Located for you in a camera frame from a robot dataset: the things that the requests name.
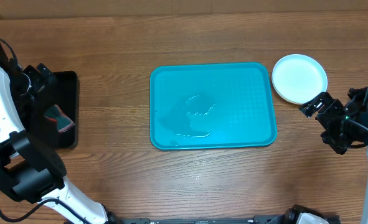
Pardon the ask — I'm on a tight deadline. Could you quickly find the light blue plate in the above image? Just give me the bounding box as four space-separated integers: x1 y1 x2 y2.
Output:
271 54 328 105

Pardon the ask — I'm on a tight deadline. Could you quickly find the green and pink sponge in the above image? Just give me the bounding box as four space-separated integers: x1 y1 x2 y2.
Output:
44 105 75 133

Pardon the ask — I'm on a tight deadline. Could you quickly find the white plate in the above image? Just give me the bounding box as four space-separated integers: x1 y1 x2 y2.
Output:
272 78 301 105

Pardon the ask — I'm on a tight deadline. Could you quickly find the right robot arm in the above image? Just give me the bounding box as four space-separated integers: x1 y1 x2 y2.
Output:
299 86 368 223

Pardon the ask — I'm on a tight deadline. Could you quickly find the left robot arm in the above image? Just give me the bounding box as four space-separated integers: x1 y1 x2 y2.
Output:
0 39 119 224

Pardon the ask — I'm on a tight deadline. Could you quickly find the black rectangular tray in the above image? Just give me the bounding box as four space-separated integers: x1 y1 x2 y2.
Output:
27 71 80 149

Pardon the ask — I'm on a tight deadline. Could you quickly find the teal plastic serving tray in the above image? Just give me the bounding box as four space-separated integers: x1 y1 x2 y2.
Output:
149 62 278 151

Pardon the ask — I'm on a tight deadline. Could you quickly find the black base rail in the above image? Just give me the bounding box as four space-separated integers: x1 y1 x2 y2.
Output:
121 203 342 224

